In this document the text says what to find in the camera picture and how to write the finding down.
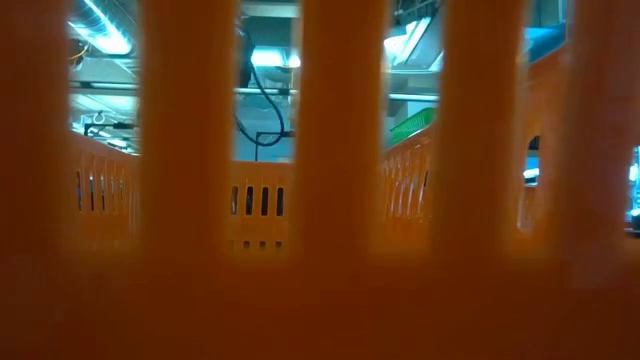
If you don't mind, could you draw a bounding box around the orange slotted plastic basket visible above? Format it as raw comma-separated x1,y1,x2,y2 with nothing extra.
0,0,640,360

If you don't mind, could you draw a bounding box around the green slotted plastic basket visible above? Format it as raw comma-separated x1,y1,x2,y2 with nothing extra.
388,106,439,147

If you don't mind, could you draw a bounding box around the horizontal ceiling pipe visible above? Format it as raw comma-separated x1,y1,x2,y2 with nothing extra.
68,81,441,103

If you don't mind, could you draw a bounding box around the bright ceiling lamp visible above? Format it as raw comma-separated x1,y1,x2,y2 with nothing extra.
249,47,303,70
383,16,434,67

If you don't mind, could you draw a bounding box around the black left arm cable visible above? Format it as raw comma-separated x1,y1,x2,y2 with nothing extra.
233,59,287,149

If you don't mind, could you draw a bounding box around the silver ribbed ventilation duct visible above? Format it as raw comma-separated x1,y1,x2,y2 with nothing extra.
68,0,135,57

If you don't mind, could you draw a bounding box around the yellow hanging cable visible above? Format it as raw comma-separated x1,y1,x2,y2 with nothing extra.
68,39,91,70

